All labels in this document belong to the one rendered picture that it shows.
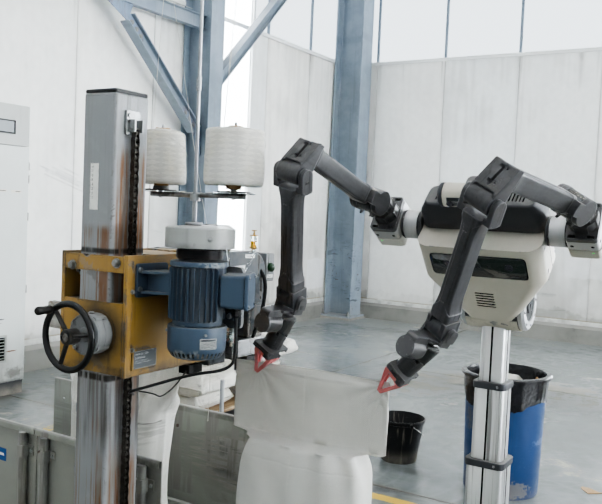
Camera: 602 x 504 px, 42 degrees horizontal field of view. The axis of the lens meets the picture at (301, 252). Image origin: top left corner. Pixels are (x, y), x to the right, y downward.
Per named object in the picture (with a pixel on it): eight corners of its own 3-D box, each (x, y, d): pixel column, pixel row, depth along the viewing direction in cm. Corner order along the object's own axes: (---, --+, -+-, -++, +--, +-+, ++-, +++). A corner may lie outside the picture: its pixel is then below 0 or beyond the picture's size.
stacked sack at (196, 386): (258, 383, 546) (259, 363, 545) (201, 401, 489) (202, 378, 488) (209, 374, 567) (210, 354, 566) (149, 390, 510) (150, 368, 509)
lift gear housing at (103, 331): (112, 355, 198) (113, 312, 197) (96, 358, 193) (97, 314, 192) (83, 350, 203) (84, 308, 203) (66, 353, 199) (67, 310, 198)
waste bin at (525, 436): (555, 484, 436) (562, 369, 433) (531, 512, 392) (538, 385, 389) (473, 466, 461) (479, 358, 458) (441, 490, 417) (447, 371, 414)
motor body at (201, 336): (237, 356, 203) (241, 261, 201) (200, 365, 190) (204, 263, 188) (192, 349, 211) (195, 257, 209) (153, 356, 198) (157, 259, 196)
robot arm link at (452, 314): (511, 201, 178) (478, 179, 185) (494, 204, 174) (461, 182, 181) (460, 345, 200) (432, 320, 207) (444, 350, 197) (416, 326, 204)
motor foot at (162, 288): (192, 297, 203) (193, 264, 203) (162, 301, 193) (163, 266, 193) (165, 294, 208) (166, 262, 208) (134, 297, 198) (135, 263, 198)
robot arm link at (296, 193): (315, 167, 204) (285, 158, 210) (300, 173, 200) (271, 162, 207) (311, 309, 223) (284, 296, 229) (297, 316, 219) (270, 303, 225)
